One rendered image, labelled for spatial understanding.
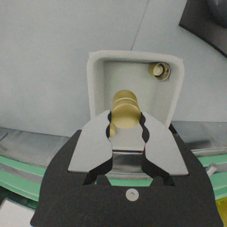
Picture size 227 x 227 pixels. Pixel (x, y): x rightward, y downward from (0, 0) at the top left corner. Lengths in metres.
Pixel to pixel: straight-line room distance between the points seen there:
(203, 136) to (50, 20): 0.50
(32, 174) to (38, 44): 0.37
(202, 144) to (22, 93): 0.56
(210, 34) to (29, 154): 0.61
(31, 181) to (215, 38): 0.61
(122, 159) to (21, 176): 0.31
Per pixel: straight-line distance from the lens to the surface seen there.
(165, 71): 0.25
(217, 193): 0.39
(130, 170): 0.32
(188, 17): 0.32
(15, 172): 0.43
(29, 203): 0.60
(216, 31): 0.36
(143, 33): 0.28
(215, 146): 0.35
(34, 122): 0.47
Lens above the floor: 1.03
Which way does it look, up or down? 60 degrees down
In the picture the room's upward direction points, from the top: 173 degrees counter-clockwise
